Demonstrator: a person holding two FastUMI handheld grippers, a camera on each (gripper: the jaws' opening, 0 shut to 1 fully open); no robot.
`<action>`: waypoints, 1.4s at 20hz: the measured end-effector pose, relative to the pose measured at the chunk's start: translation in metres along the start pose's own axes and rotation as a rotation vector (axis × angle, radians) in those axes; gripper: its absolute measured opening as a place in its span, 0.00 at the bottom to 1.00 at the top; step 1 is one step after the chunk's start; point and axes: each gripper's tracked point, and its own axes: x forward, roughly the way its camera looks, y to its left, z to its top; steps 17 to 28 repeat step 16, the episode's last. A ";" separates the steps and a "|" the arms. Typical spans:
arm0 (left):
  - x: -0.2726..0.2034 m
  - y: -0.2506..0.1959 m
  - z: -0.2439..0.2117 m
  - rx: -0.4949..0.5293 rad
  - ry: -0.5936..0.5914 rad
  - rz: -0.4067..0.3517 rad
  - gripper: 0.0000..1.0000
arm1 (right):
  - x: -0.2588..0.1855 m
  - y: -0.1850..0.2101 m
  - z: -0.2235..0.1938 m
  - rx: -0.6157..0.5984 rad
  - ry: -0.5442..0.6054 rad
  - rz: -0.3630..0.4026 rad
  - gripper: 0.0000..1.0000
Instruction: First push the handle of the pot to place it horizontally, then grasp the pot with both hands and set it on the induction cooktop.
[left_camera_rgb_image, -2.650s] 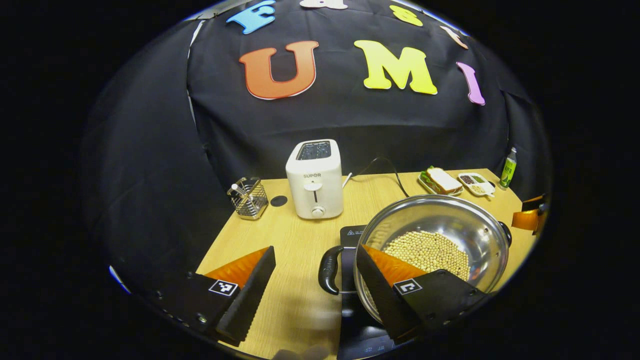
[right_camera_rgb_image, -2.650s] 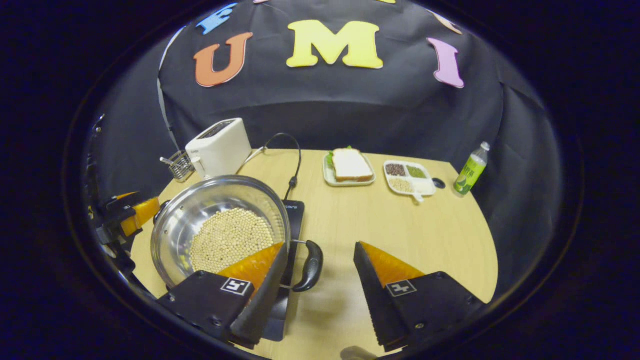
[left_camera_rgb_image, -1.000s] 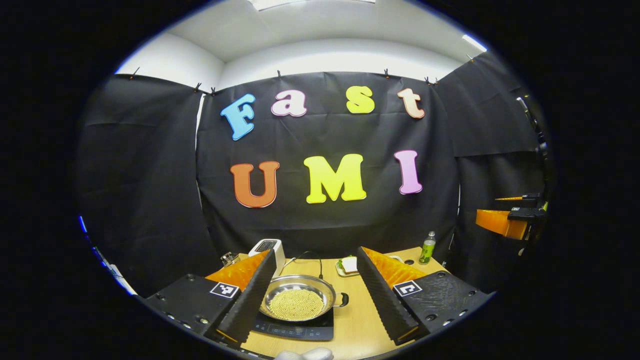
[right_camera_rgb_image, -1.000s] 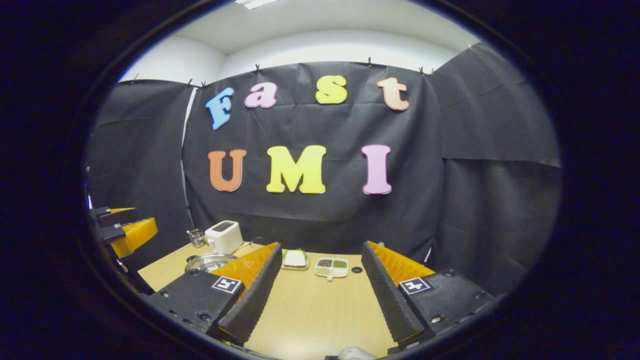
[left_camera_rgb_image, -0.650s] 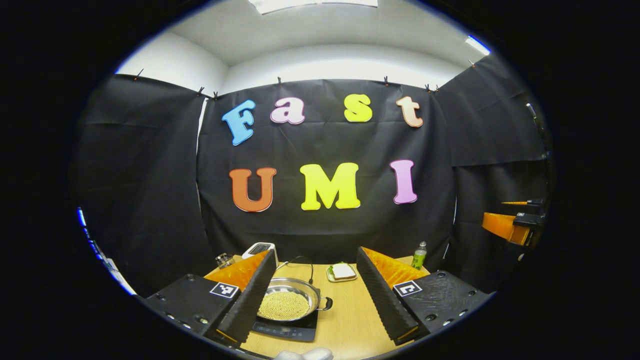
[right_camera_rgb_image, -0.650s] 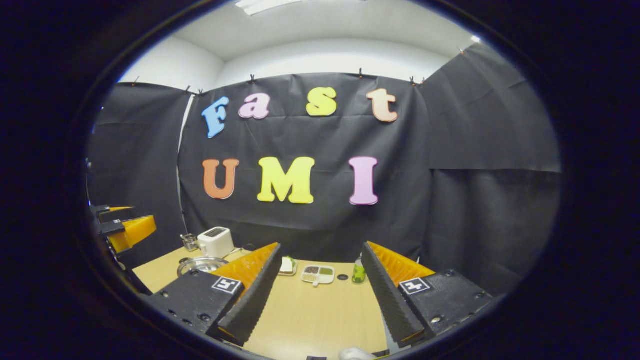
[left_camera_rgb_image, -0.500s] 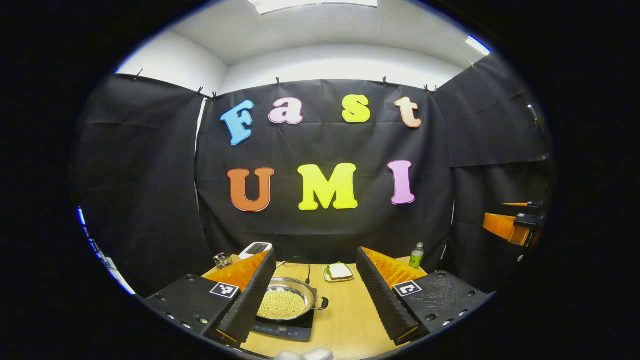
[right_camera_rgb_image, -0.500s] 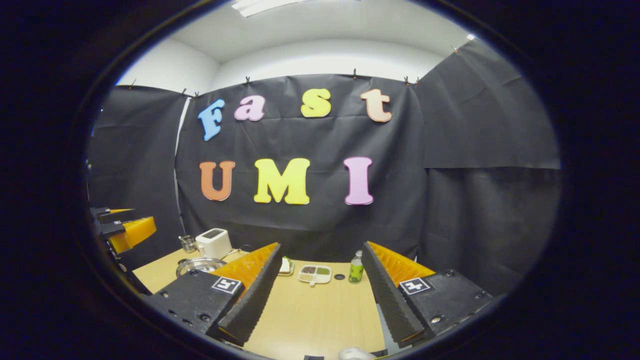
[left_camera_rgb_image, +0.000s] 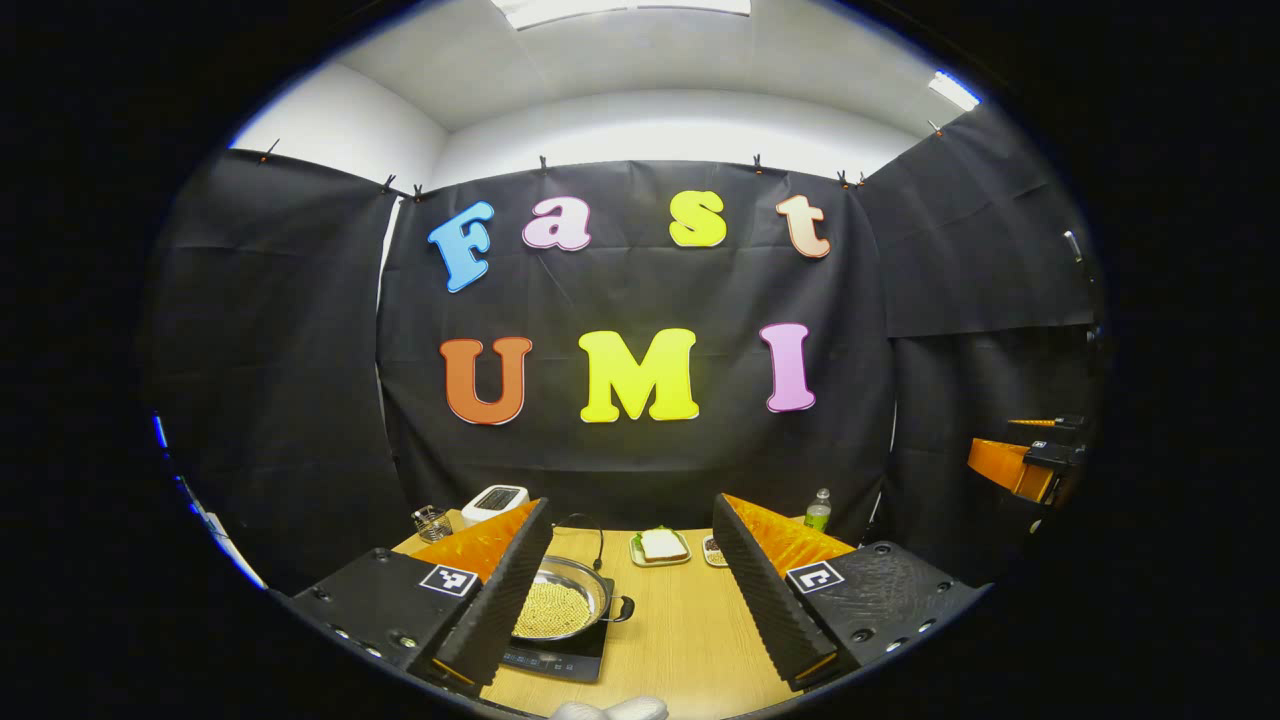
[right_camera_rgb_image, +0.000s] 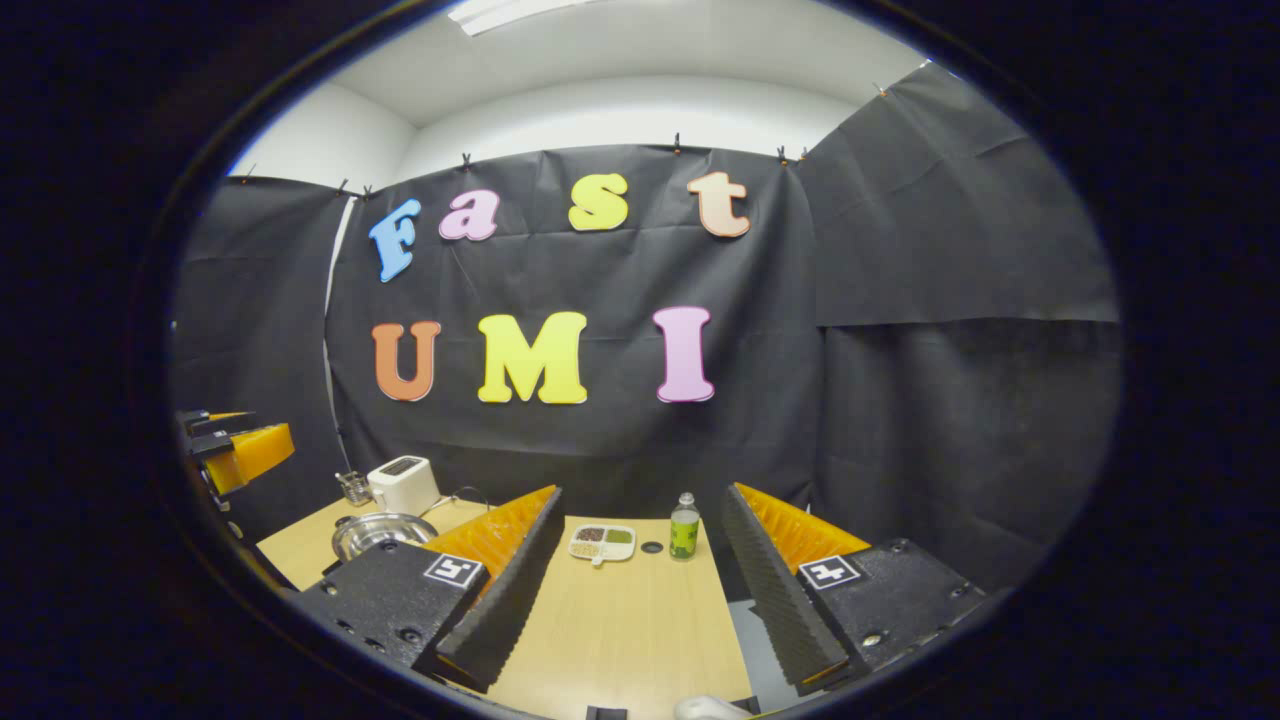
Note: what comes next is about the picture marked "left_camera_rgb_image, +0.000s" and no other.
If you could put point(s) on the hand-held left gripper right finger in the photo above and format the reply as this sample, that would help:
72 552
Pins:
765 600

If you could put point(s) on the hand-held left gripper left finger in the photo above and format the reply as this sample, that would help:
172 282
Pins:
500 600

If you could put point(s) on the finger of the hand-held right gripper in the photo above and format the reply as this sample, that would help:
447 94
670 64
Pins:
1000 462
1065 428

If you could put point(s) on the pile of soybeans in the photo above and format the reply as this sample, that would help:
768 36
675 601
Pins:
552 608

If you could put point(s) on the black induction cooktop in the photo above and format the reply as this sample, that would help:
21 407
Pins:
560 658

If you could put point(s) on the stainless steel pot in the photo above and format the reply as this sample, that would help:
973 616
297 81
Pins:
590 585

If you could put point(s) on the white divided snack tray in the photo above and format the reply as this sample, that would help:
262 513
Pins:
712 550

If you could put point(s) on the white toaster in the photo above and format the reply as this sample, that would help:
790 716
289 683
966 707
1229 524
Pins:
495 503

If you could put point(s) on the green drink bottle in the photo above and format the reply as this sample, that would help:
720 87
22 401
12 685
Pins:
818 512

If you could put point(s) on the sandwich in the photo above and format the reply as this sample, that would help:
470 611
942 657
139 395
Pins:
663 545

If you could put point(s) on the white sandwich plate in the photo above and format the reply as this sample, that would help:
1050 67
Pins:
640 558

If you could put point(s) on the small ceiling light panel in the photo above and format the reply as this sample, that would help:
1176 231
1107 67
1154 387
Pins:
953 90

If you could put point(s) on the large ceiling light panel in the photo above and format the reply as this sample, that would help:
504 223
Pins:
620 10

